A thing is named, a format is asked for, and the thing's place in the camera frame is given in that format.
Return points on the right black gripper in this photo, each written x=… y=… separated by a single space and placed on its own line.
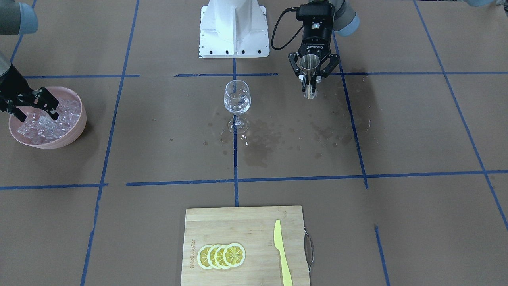
x=12 y=92

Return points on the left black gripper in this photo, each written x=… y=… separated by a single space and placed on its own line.
x=316 y=39

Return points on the steel jigger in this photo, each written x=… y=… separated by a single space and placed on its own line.
x=308 y=65

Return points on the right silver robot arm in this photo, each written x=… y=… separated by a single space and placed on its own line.
x=19 y=18

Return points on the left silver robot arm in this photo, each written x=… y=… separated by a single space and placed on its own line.
x=345 y=20

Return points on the ice cubes pile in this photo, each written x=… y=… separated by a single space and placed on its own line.
x=39 y=128

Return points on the clear wine glass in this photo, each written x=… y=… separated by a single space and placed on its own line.
x=237 y=100

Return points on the pink bowl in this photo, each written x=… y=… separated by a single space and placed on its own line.
x=74 y=133

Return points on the wooden cutting board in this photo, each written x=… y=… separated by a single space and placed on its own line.
x=253 y=228

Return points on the yellow plastic knife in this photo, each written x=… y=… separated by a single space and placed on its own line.
x=279 y=245

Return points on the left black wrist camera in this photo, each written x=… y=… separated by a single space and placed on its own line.
x=315 y=10

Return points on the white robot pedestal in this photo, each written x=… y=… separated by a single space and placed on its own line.
x=233 y=29

